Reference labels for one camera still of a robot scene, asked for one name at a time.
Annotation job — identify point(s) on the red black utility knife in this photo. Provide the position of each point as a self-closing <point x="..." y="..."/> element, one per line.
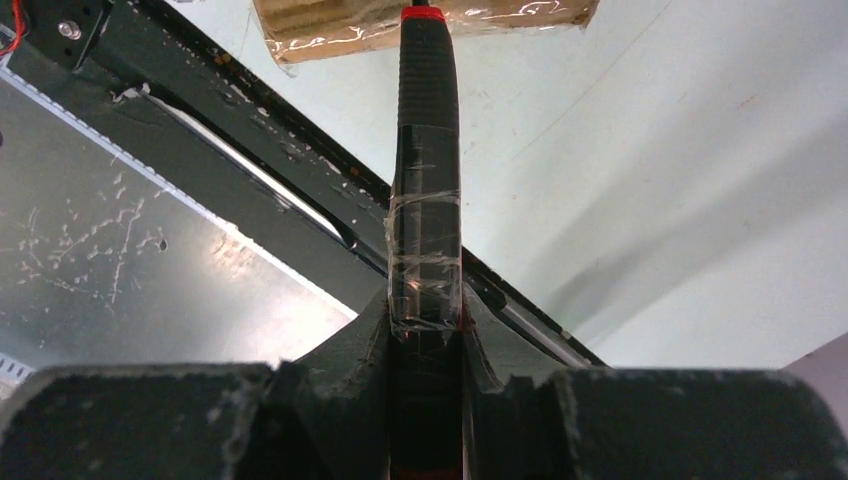
<point x="425" y="299"/>

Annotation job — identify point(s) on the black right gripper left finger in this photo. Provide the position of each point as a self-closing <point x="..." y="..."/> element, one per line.
<point x="322" y="416"/>

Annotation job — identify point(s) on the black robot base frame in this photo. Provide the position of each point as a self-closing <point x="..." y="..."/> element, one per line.
<point x="161" y="204"/>

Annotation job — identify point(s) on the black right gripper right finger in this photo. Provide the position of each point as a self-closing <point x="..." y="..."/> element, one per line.
<point x="530" y="417"/>

